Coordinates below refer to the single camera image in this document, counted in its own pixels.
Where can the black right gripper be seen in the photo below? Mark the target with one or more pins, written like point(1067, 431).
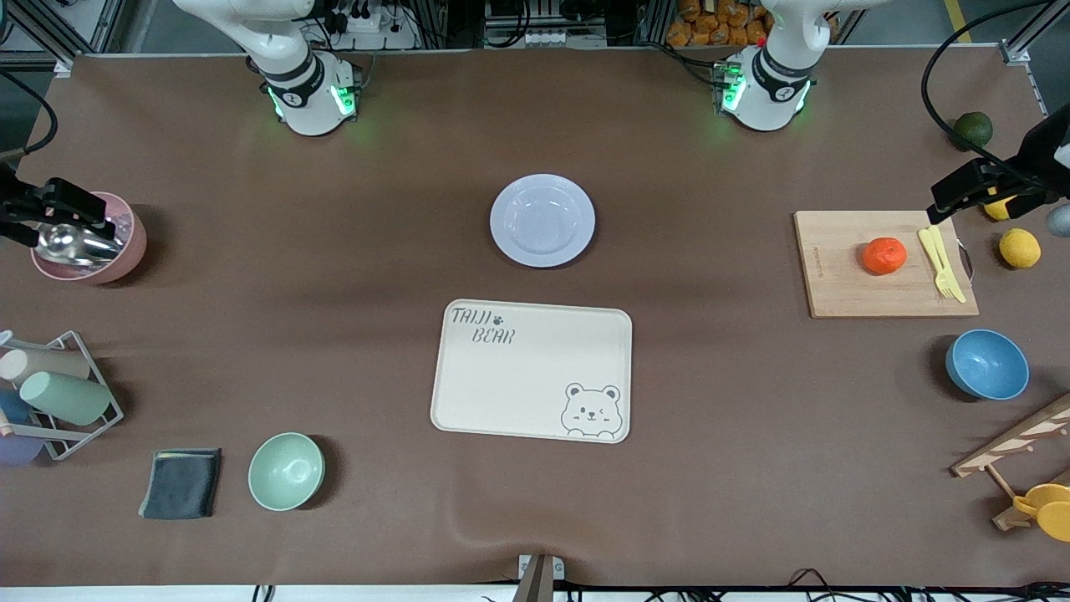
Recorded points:
point(7, 203)

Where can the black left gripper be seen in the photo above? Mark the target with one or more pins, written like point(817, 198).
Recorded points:
point(1047, 150)

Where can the orange mandarin fruit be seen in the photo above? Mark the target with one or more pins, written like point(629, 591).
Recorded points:
point(884, 256)

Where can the lavender round plate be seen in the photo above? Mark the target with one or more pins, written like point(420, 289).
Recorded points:
point(542, 221)

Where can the yellow lemon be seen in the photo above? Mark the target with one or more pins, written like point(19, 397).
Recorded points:
point(1020, 248)
point(998, 211)

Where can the shiny metal scoop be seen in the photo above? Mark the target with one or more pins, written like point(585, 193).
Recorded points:
point(71, 244)

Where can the green lime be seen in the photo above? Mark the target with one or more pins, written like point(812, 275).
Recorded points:
point(974, 129)

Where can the pink bowl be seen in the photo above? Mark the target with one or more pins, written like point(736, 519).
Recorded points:
point(125, 251)

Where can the beige cup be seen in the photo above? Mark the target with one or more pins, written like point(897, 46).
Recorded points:
point(50, 363)

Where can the bamboo cutting board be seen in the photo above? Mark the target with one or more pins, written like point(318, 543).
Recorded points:
point(869, 284)

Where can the blue bowl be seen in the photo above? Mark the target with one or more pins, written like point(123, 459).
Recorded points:
point(987, 364)

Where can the mint green cup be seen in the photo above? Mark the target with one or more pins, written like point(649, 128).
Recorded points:
point(67, 398)

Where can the blue cup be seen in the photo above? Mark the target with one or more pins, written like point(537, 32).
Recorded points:
point(12, 406)

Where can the purple cup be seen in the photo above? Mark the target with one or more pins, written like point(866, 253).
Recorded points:
point(17, 451)

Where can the wooden peg rack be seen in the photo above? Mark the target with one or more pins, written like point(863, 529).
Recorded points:
point(1016, 439)

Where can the dark grey folded cloth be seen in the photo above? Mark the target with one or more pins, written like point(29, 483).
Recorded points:
point(180, 485)

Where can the yellow mug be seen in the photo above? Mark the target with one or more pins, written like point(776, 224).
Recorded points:
point(1049, 512)

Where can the pile of orange bread rolls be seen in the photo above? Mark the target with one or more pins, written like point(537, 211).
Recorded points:
point(719, 23)

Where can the light green bowl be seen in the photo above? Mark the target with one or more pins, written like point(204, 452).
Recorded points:
point(286, 471)

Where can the white power strip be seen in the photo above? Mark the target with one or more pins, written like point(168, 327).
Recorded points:
point(372, 25)

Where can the cream tray with bear print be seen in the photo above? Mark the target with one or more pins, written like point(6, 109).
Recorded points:
point(532, 372)

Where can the brown table cover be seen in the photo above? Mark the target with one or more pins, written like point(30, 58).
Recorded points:
point(535, 518)

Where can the metal clamp bracket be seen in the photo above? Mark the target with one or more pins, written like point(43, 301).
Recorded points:
point(541, 568)

